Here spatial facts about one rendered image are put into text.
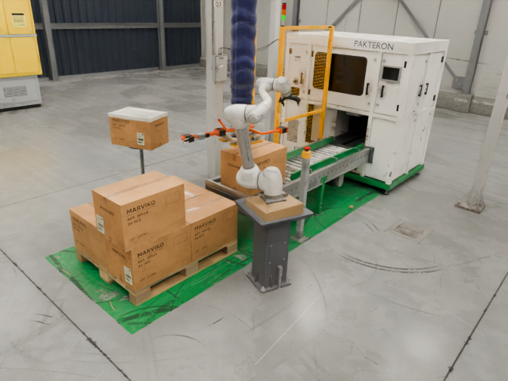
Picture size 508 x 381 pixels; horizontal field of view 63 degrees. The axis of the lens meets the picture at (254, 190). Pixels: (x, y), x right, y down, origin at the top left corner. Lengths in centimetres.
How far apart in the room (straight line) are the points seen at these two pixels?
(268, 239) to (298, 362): 99
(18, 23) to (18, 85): 128
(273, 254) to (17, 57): 816
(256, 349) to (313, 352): 41
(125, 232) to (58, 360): 98
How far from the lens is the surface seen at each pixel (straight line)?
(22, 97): 1075
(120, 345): 338
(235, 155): 412
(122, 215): 320
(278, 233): 354
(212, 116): 519
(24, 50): 1063
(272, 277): 376
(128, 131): 541
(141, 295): 366
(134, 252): 341
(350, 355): 332
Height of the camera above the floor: 230
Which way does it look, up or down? 24 degrees down
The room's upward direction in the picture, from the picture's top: 2 degrees clockwise
